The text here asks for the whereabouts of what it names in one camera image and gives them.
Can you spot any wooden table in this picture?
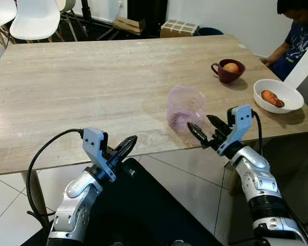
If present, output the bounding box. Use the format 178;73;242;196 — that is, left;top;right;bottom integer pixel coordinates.
0;35;308;216

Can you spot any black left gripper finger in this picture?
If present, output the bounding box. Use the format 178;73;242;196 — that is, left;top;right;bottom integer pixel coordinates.
120;138;138;160
115;135;137;154

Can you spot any cardboard box with grid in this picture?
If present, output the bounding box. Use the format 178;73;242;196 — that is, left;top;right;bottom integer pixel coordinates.
160;19;200;38

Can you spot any black cabinet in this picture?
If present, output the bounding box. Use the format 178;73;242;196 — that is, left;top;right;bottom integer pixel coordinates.
127;0;167;36

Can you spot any round orange fruit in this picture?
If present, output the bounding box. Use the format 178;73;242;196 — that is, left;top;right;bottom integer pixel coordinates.
223;62;240;73

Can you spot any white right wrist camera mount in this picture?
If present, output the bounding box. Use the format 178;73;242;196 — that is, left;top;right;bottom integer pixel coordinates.
217;105;254;157

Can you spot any maroon cup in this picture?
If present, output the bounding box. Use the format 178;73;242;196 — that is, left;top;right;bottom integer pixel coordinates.
211;59;246;84

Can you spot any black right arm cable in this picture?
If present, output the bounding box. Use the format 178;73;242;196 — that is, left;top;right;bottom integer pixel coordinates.
251;110;263;154

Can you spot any black floor mat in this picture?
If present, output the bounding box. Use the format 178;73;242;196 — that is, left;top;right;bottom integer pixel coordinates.
21;158;221;246

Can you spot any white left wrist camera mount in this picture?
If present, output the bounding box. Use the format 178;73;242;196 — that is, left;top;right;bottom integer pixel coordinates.
82;128;118;182

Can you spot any small brown cardboard box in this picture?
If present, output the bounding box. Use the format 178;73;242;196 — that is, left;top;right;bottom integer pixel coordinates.
113;17;146;35

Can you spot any blue bin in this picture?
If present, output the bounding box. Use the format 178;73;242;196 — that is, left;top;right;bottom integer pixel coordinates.
198;27;224;36

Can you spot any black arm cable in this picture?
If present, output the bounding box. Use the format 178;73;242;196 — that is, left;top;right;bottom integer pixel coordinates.
27;128;85;226
251;110;263;154

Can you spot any white bowl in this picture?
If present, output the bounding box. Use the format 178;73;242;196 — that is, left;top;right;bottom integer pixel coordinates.
253;79;304;114

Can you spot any orange sweet potato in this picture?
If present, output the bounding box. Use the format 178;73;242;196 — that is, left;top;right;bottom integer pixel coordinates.
261;90;285;108

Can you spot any pink plastic measuring cup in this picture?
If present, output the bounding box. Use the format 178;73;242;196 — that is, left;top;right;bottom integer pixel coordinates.
167;85;206;133

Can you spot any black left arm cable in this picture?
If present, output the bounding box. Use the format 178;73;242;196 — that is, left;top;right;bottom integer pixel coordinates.
27;128;85;226

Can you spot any white plastic chair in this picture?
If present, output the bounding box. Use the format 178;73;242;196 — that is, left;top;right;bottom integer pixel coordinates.
9;0;61;42
56;0;75;13
0;0;17;47

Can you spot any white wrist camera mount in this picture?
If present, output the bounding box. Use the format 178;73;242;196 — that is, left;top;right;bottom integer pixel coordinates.
217;105;254;157
82;128;118;182

